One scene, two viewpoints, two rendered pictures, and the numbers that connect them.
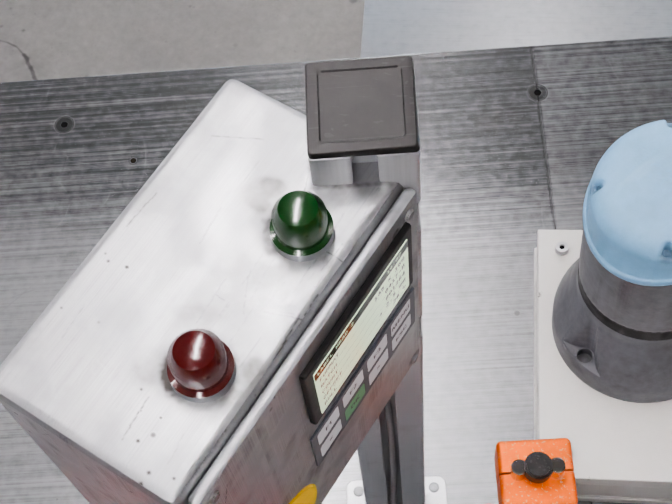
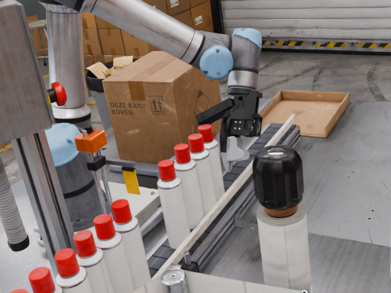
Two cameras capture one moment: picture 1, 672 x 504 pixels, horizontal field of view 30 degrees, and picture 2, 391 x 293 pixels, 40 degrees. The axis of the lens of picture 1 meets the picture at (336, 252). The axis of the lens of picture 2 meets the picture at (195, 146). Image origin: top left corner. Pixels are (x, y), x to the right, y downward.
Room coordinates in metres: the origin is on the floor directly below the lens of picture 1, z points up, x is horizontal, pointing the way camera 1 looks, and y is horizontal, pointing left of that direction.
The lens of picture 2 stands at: (-0.39, 0.65, 1.56)
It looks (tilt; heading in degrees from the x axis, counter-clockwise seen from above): 25 degrees down; 297
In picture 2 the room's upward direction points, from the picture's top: 9 degrees counter-clockwise
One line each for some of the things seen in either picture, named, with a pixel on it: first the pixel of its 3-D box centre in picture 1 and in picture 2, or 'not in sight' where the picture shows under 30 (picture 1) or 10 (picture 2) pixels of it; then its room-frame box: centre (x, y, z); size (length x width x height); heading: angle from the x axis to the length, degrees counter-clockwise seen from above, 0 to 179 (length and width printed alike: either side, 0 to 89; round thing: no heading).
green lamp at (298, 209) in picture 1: (300, 219); not in sight; (0.24, 0.01, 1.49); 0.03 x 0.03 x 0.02
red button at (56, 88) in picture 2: not in sight; (55, 94); (0.15, 0.03, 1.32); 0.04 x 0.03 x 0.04; 140
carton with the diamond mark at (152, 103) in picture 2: not in sight; (167, 104); (0.40, -0.76, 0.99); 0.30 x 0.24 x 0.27; 87
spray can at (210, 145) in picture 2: not in sight; (210, 165); (0.10, -0.38, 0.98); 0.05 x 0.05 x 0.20
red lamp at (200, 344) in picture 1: (197, 359); not in sight; (0.19, 0.06, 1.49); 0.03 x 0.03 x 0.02
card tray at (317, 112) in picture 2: not in sight; (301, 111); (0.04, -1.04, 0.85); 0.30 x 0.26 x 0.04; 85
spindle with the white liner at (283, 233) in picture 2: not in sight; (282, 227); (-0.15, -0.10, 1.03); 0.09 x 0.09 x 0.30
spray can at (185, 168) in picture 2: not in sight; (188, 186); (0.12, -0.28, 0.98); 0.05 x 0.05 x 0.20
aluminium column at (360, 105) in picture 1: (386, 394); (36, 164); (0.28, -0.02, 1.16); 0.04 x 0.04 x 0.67; 85
